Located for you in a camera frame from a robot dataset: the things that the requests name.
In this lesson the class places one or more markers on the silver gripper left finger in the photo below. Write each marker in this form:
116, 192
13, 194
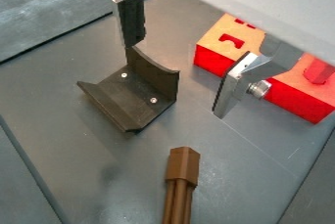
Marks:
128, 11

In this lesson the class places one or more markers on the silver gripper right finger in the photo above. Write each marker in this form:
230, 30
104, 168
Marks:
245, 76

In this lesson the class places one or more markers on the brown three prong object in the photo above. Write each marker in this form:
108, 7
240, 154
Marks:
181, 182

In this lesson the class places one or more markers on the red peg board block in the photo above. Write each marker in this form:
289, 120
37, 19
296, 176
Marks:
222, 45

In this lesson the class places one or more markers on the black curved fixture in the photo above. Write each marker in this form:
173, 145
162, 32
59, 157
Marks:
136, 93

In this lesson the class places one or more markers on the red hexagonal peg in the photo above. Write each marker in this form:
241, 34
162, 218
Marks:
319, 71

